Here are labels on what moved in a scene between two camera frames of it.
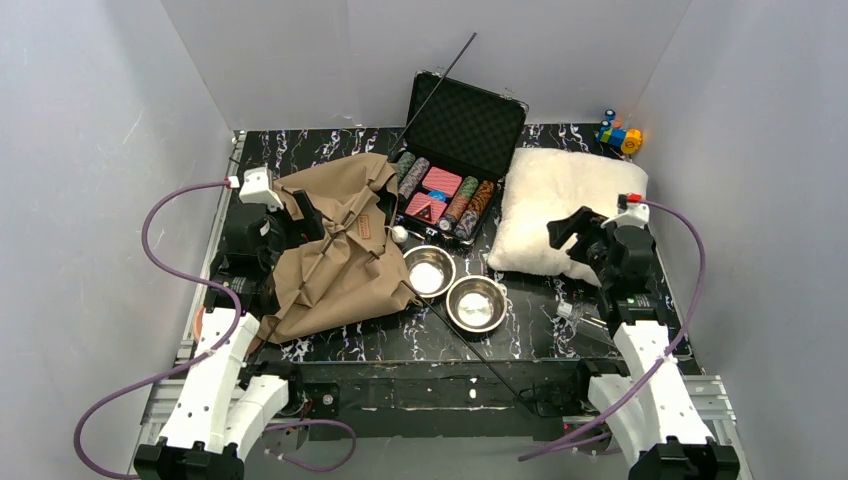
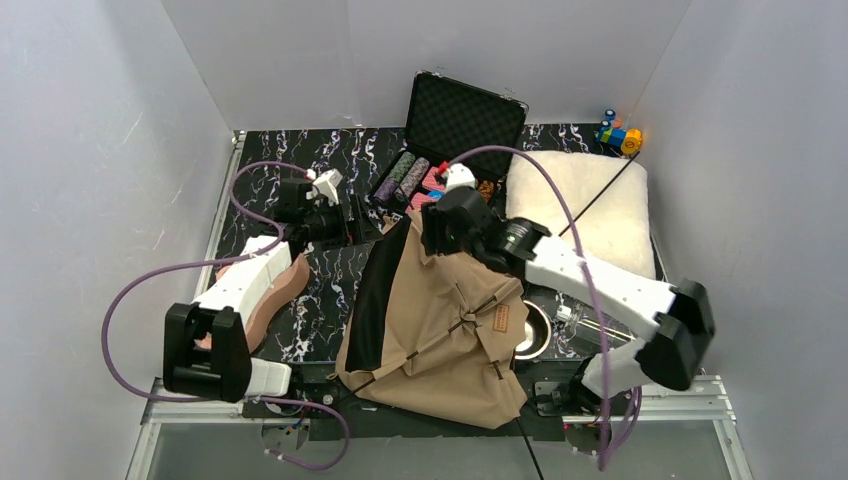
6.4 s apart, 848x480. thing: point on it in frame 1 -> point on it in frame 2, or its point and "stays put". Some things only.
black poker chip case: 454,167 stays put
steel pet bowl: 476,304 -> 538,332
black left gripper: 291,221 -> 351,221
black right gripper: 584,232 -> 430,231
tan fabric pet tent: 352,271 -> 433,332
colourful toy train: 610,132 stays put
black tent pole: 355,214 -> 598,194
